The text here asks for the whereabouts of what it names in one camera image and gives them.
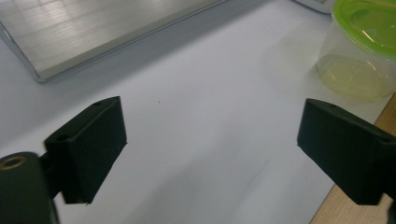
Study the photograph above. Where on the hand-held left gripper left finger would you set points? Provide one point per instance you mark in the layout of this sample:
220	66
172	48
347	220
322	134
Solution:
90	149

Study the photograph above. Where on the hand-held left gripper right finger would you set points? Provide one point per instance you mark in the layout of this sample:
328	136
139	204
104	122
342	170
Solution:
348	149

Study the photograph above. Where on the white table sheet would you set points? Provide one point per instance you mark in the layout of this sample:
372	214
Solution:
202	124

